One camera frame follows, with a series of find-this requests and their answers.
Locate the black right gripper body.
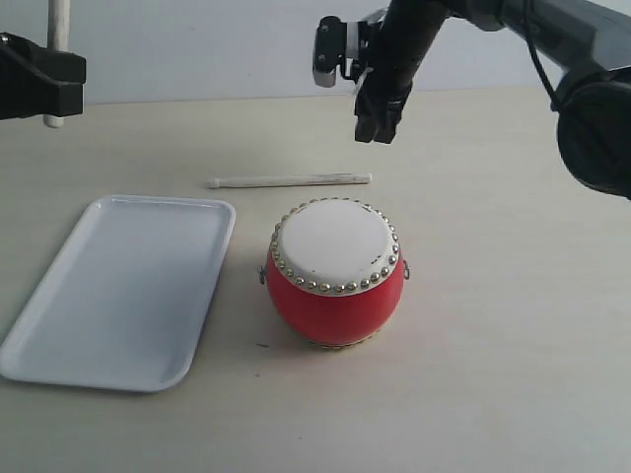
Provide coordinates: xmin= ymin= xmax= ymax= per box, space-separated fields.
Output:
xmin=356 ymin=0 xmax=449 ymax=99

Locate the white drumstick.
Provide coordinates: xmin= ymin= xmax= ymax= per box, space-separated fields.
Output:
xmin=42 ymin=0 xmax=70 ymax=129
xmin=207 ymin=172 xmax=373 ymax=189

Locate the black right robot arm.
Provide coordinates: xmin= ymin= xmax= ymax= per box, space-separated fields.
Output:
xmin=355 ymin=1 xmax=630 ymax=197

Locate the red small drum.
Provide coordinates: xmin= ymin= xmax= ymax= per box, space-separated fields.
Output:
xmin=262 ymin=197 xmax=409 ymax=350

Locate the white plastic tray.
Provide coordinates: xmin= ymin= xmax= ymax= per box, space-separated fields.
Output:
xmin=1 ymin=195 xmax=236 ymax=393

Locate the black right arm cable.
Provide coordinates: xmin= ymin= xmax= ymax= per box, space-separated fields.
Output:
xmin=522 ymin=0 xmax=563 ymax=112

